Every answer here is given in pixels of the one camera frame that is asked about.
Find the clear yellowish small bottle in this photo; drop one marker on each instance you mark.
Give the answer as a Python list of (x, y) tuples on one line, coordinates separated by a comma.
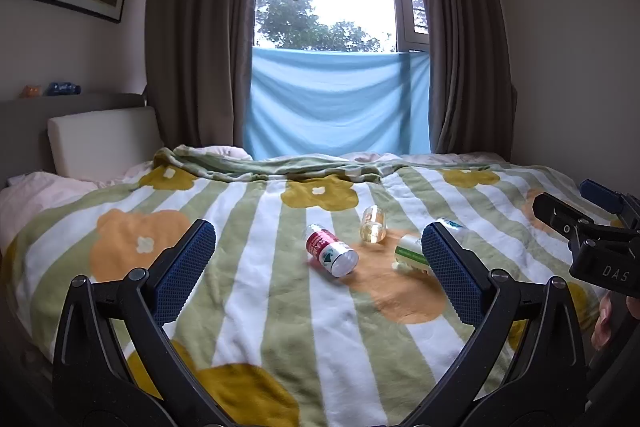
[(372, 227)]

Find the pale pink bed sheet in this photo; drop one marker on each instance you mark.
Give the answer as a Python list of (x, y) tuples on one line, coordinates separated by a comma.
[(47, 202)]

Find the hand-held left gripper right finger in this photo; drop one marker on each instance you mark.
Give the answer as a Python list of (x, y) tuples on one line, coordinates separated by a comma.
[(450, 274)]

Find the striped flower blanket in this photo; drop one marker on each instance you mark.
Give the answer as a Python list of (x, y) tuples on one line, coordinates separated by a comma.
[(280, 307)]

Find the brown curtain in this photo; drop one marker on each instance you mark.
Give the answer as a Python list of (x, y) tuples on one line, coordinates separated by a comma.
[(200, 42), (462, 42)]

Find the white teal print cup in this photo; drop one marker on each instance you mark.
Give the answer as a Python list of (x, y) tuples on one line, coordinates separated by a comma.
[(455, 229)]

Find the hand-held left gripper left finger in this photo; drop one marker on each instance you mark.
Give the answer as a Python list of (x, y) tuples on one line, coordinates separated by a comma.
[(182, 274)]

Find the orange toy figure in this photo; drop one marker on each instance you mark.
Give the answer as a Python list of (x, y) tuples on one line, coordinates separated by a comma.
[(32, 91)]

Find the blue toy figure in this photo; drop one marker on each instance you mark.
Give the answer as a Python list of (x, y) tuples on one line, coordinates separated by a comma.
[(63, 88)]

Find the white headboard cushion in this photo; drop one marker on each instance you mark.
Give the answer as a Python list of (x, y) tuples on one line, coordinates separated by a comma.
[(102, 142)]

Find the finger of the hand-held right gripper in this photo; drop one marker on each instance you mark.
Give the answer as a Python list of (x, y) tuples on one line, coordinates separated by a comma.
[(557, 212), (602, 197)]

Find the grey headboard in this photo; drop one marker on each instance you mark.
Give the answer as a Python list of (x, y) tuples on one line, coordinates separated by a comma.
[(25, 132)]

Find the green-labelled white bottle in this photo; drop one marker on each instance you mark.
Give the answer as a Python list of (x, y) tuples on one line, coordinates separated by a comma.
[(412, 252)]

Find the person's right hand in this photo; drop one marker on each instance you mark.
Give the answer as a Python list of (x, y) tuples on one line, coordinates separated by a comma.
[(607, 322)]

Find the red-labelled white bottle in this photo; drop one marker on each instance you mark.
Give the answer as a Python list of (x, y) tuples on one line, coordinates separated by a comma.
[(330, 252)]

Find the light blue cloth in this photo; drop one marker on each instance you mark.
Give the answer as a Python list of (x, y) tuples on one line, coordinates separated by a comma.
[(340, 102)]

